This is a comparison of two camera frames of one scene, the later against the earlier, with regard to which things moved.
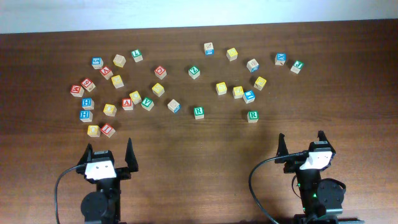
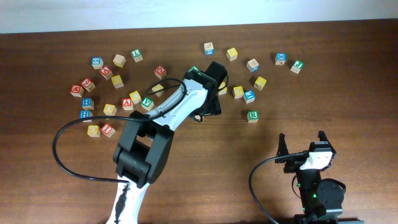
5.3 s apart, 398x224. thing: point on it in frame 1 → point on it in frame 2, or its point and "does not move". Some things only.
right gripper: (293, 164) does not move
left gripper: (124, 173) → (214, 109)
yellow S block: (221, 88) does not move
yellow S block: (158, 89) does not move
